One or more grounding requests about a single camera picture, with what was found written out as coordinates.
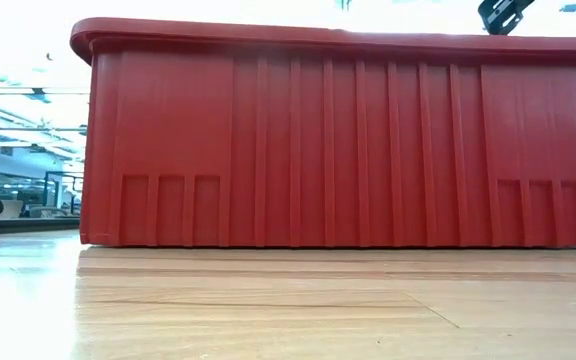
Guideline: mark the red plastic ribbed bin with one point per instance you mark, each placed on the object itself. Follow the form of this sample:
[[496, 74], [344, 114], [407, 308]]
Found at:
[[318, 150]]

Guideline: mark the black aluminium table frame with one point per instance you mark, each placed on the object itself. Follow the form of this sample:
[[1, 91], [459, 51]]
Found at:
[[18, 225]]

